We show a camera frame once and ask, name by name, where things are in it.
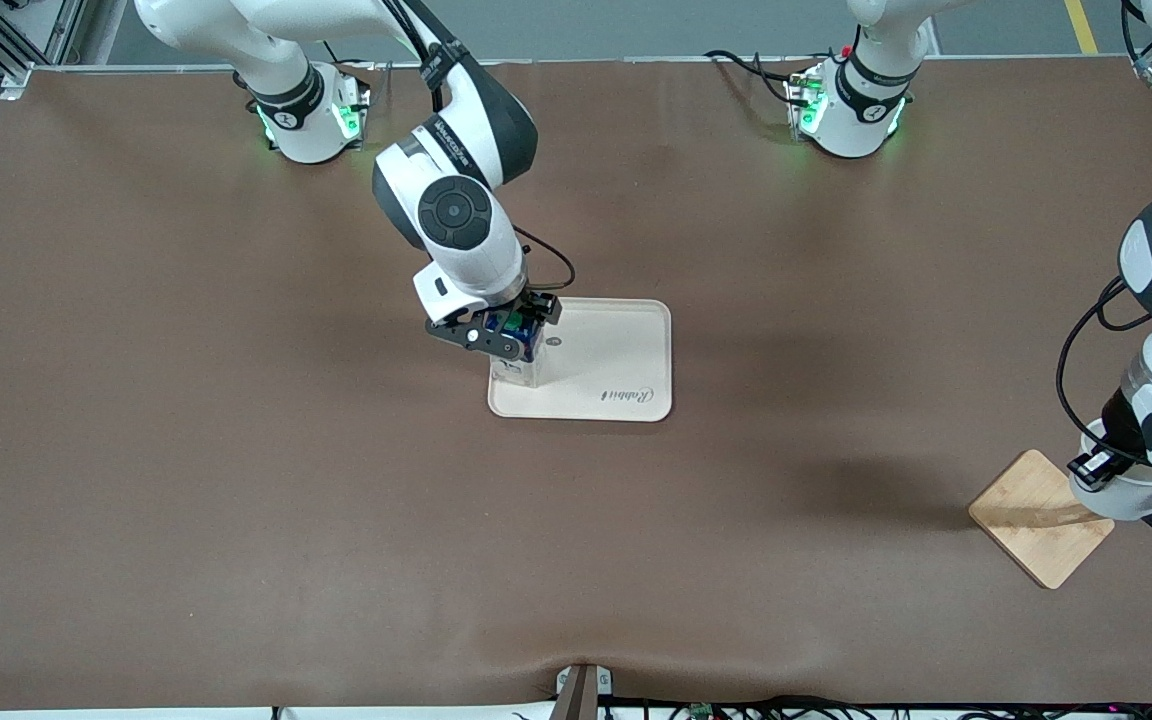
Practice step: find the brown camera mount post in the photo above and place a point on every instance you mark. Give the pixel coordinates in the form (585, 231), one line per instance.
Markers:
(581, 695)

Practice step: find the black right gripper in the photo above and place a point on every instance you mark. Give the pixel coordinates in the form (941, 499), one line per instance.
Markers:
(541, 307)

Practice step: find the wooden cup rack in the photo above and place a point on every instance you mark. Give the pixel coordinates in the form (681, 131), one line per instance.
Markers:
(1031, 540)

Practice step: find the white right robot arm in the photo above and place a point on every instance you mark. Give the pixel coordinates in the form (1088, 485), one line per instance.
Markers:
(466, 250)

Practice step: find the brown table cover mat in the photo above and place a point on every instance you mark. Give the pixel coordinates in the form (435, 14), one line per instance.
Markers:
(336, 500)

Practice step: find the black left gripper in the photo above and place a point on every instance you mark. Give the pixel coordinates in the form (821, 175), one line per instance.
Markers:
(1122, 419)

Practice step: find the beige plastic tray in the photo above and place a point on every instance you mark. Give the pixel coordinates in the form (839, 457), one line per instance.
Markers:
(616, 360)

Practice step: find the aluminium frame profile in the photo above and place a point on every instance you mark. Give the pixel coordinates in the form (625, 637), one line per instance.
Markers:
(61, 30)

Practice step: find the blue milk carton green cap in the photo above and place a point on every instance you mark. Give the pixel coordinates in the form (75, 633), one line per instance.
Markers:
(521, 372)

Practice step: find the small green circuit board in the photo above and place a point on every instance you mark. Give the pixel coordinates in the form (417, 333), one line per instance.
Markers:
(701, 712)

